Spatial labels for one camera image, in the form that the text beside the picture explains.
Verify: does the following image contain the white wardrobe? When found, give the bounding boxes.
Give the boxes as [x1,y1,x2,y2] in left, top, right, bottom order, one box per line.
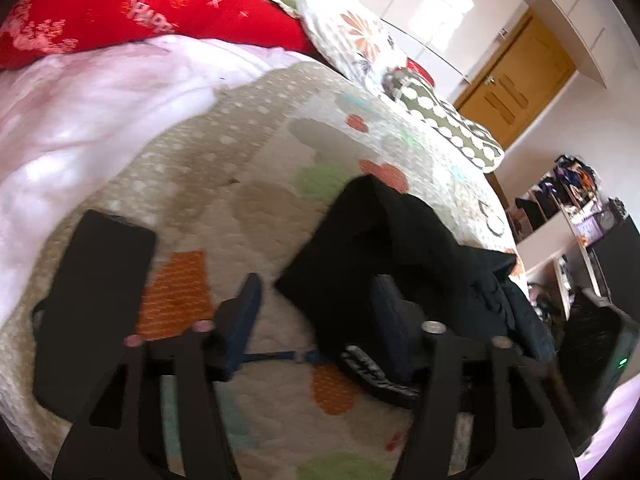
[240,0,541,103]

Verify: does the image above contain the floral pillow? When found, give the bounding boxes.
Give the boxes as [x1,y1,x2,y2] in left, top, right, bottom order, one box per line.
[265,0,410,97]

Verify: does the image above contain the red printed pillow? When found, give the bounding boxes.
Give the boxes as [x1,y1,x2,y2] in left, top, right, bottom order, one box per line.
[0,0,323,72]

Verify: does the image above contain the wooden door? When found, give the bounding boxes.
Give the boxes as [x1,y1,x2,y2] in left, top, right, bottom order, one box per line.
[456,9,577,152]

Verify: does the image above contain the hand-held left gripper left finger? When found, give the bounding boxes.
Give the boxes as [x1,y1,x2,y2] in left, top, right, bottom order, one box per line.
[52,272,264,480]

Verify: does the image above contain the white blanket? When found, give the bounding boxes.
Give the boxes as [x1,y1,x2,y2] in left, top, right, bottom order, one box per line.
[0,35,313,328]

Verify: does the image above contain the blue strap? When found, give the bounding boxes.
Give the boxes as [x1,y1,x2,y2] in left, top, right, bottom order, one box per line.
[241,350,331,367]

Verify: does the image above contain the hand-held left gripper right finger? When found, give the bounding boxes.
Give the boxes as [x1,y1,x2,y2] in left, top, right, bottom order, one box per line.
[372,274,582,480]

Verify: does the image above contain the black pants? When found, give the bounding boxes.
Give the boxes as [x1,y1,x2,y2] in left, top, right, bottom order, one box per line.
[274,174,557,405]

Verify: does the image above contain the green polka dot pillow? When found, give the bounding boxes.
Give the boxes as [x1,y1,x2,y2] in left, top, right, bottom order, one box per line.
[382,67,506,175]

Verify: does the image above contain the black screen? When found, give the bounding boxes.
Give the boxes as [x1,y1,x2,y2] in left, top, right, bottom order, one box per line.
[586,212,640,307]

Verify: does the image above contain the cluttered white shelf unit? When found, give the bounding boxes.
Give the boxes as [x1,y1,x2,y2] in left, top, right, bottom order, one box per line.
[504,154,617,317]

